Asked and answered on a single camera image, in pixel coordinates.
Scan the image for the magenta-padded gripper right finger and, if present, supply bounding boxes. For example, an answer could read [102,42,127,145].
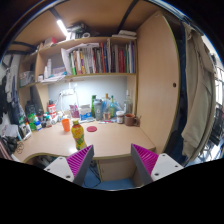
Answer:
[130,143,185,187]

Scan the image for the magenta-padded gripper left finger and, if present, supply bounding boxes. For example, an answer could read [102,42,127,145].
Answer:
[43,144,95,187]

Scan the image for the yellow drink bottle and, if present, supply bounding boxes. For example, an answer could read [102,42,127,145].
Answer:
[70,119,88,152]

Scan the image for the orange plastic cup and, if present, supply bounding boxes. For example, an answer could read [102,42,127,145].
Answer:
[61,118,71,133]

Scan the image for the blue-capped white bottle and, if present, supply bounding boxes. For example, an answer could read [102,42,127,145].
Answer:
[34,119,43,132]

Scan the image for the green container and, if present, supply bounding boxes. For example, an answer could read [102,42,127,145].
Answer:
[27,113,37,132]

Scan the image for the brown mug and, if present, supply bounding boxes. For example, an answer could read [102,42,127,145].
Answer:
[124,113,139,127]

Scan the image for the magenta packet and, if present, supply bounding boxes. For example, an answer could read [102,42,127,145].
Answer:
[69,104,81,119]

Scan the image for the red and white canister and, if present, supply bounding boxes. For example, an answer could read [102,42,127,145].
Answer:
[47,103,57,116]

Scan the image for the white and blue box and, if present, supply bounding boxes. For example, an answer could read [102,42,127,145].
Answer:
[79,103,93,121]

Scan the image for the white-lidded brown jar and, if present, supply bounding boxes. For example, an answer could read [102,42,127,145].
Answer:
[115,110,125,125]

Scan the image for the grey shaker bottle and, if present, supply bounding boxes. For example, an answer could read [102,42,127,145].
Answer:
[93,98,104,122]

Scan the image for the green plastic bottle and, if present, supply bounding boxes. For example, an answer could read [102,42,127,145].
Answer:
[90,94,97,118]

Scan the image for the tall clear glass bottle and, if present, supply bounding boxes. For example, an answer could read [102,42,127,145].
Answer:
[123,89,134,115]

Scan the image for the yellow-capped clear bottle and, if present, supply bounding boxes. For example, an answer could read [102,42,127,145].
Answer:
[102,93,112,121]

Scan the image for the blue plastic bag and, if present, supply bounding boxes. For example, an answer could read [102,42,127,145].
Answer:
[103,99,124,116]

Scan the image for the white power strip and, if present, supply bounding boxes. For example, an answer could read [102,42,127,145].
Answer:
[59,88,76,97]

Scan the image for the green-capped slim bottle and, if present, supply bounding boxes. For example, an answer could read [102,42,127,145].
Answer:
[109,95,116,118]

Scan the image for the beige hanging coat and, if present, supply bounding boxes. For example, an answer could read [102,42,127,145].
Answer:
[181,24,218,159]

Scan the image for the light wooden wardrobe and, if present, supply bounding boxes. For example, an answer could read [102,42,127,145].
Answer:
[135,11,183,154]

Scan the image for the dark hanging clothes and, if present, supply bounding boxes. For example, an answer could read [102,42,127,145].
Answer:
[0,54,21,124]

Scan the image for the ceiling light tube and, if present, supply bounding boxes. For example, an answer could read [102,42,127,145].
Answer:
[56,19,69,38]

